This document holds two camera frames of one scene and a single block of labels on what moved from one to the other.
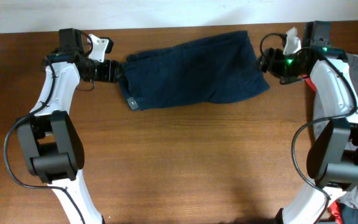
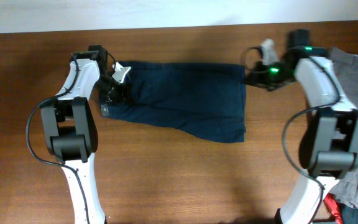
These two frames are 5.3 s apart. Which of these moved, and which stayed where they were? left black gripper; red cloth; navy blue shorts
Moved: navy blue shorts; left black gripper
Stayed: red cloth
